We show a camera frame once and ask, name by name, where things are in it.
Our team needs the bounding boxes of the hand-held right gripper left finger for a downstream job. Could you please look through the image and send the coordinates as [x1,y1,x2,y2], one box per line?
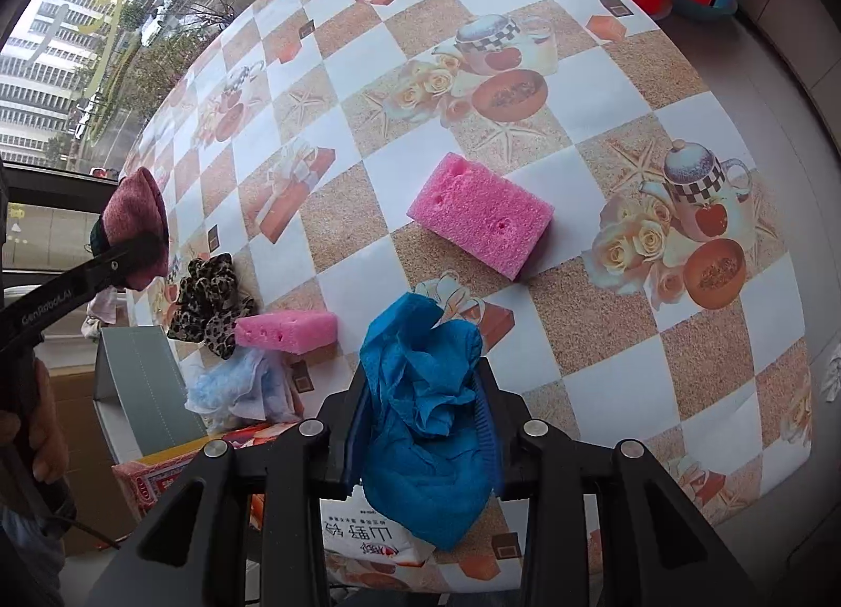
[85,367,369,607]

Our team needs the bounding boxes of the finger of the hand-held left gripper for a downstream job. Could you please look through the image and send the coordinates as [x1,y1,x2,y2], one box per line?
[72,232,168,299]

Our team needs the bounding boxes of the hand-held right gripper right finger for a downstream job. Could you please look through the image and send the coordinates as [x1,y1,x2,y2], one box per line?
[476,361,756,607]

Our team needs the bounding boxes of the pink knitted cloth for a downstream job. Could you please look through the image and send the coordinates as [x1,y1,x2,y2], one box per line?
[92,167,170,291]

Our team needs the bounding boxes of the leopard print scrunchie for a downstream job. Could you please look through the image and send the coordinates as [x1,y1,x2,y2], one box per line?
[166,254,259,360]

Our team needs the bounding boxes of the white cardboard box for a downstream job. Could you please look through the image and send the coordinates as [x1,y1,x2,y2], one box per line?
[92,326,208,470]

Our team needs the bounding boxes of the pink sponge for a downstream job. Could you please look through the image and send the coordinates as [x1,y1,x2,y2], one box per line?
[407,152,555,281]
[234,310,339,355]

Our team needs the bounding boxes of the light blue feather cloth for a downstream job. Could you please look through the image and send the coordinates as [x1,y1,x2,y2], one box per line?
[185,347,304,424]

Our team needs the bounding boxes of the person's left hand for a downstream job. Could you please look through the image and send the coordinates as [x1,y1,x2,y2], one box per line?
[0,358,71,483]

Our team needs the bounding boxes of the pale pink cloth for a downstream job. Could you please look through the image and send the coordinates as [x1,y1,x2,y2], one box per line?
[82,288,129,342]

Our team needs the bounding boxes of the white drink packet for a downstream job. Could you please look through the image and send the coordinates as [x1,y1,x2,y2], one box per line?
[250,482,435,572]

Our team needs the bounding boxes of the checkered printed tablecloth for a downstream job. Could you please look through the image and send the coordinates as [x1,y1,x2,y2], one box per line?
[121,0,812,595]

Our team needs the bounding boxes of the red patterned carton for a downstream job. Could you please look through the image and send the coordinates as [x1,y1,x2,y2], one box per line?
[111,419,300,526]

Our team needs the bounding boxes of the person's leg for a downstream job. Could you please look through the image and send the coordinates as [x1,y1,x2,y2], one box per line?
[0,508,67,607]

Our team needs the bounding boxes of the blue plastic basin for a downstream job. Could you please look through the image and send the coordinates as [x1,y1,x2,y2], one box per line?
[670,0,740,23]

